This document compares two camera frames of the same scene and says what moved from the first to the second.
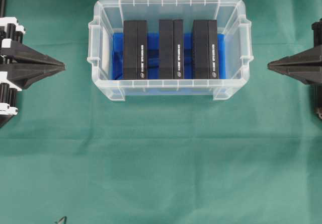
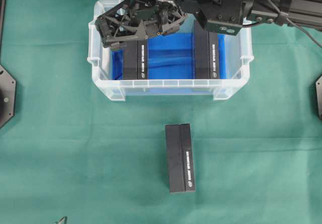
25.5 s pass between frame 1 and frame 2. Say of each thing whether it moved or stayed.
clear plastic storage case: stayed
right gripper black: moved
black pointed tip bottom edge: stayed
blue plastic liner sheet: stayed
